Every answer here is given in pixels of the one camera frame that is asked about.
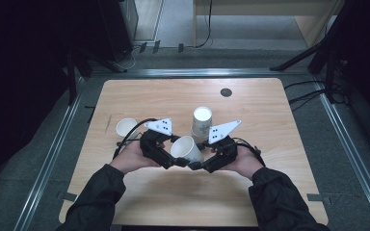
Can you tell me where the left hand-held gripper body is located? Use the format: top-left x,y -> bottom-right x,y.
139,117 -> 174,170

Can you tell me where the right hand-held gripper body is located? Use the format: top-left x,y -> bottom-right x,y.
201,119 -> 243,174

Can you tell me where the white floral paper cup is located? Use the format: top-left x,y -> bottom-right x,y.
115,117 -> 140,140
170,135 -> 205,164

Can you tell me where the stack of white cups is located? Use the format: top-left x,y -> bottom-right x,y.
191,106 -> 214,144

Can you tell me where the person's right hand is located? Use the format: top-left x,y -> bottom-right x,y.
220,145 -> 266,181

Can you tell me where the person's left hand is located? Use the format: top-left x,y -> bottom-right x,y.
109,141 -> 162,176

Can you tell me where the black tape strip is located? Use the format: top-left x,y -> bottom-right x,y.
84,105 -> 96,124

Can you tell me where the grey tape strip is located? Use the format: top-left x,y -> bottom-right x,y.
57,191 -> 79,203
306,192 -> 332,205

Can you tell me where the black metal stand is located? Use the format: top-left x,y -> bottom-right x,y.
65,47 -> 93,106

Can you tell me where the black computer tower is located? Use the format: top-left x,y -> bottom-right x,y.
97,0 -> 140,63

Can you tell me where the black tripod stand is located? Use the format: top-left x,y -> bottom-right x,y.
269,0 -> 351,104

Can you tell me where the dark curtain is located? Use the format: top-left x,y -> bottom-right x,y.
330,0 -> 370,153
0,0 -> 104,222

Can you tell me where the light wooden desk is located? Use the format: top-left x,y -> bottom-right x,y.
192,0 -> 345,48

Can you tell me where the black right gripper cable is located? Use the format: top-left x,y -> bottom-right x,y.
231,138 -> 267,168

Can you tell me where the metal floor rail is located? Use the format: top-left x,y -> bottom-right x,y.
90,67 -> 310,78
313,76 -> 370,231
13,76 -> 85,231

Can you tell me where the white floor cable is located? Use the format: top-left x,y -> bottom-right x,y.
114,47 -> 142,72

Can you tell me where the black floor cable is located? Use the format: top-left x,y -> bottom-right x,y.
283,80 -> 327,91
288,90 -> 327,106

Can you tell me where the black hanging cable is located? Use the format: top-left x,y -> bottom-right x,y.
194,0 -> 214,49

